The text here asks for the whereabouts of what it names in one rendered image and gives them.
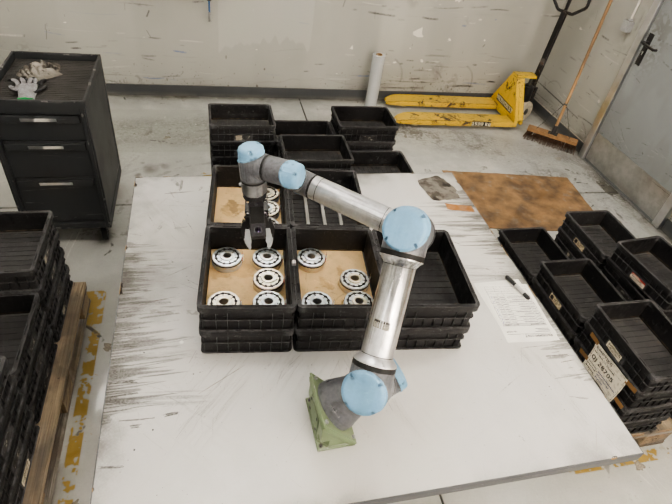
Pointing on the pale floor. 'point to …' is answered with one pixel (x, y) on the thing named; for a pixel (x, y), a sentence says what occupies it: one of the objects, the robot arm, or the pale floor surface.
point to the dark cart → (61, 142)
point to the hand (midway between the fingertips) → (259, 247)
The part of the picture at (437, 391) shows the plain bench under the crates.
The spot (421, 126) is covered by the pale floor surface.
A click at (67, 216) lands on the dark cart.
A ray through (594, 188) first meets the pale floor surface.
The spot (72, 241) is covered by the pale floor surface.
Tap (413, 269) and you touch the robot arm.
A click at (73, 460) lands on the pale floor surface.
